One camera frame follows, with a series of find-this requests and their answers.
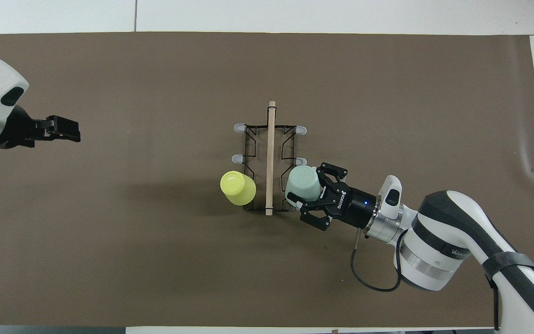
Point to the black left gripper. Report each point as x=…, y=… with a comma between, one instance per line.
x=16, y=132

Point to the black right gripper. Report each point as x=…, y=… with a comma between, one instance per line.
x=348, y=204

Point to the pale green plastic cup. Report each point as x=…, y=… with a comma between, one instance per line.
x=303, y=184

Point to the yellow plastic cup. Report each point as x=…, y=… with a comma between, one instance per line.
x=238, y=188

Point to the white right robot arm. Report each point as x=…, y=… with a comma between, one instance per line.
x=448, y=232

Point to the brown table mat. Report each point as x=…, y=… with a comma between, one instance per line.
x=155, y=260

